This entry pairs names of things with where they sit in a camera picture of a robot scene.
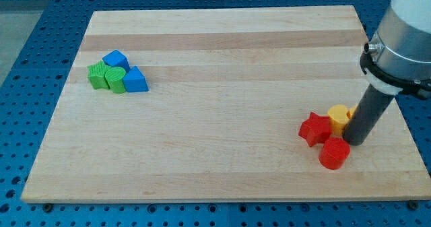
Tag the blue cube block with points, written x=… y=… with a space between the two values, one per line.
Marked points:
x=116 y=59

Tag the red cylinder block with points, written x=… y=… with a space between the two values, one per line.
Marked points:
x=334 y=153

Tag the yellow hexagon block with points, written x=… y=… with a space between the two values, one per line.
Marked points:
x=351 y=112

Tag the blue triangular prism block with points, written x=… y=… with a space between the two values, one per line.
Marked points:
x=135 y=81

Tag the yellow heart block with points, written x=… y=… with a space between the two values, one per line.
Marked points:
x=338 y=118

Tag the green cylinder block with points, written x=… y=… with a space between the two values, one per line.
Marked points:
x=114 y=77

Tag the red star block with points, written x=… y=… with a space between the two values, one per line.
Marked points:
x=316 y=129

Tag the light wooden board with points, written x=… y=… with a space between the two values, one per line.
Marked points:
x=228 y=91

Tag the green star block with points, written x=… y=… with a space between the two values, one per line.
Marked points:
x=96 y=75

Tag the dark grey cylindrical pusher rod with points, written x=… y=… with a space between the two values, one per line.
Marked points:
x=369 y=110

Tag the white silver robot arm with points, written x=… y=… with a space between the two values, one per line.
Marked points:
x=396 y=60

